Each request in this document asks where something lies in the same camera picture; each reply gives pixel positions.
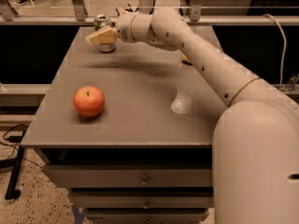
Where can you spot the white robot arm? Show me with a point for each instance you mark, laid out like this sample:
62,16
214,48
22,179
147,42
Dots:
255,146

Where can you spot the grey drawer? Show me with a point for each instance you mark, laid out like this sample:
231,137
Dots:
143,198
146,216
166,175

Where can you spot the grey drawer cabinet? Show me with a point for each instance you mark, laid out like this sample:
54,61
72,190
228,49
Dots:
157,109

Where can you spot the yellow sponge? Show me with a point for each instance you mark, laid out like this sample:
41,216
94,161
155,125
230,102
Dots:
186,60

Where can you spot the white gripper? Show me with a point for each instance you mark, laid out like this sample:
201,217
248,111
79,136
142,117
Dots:
124,27

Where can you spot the bottom grey drawer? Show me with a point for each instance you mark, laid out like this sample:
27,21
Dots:
146,216

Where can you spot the black table leg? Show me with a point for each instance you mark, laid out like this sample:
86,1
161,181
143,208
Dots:
12,192

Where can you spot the red apple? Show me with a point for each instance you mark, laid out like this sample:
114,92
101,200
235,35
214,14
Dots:
89,101

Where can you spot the metal railing frame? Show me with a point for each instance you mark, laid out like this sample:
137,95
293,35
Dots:
82,12

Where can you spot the top grey drawer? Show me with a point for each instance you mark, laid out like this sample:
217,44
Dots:
166,175

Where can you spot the middle grey drawer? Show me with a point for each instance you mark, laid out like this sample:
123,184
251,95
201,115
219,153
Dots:
143,198

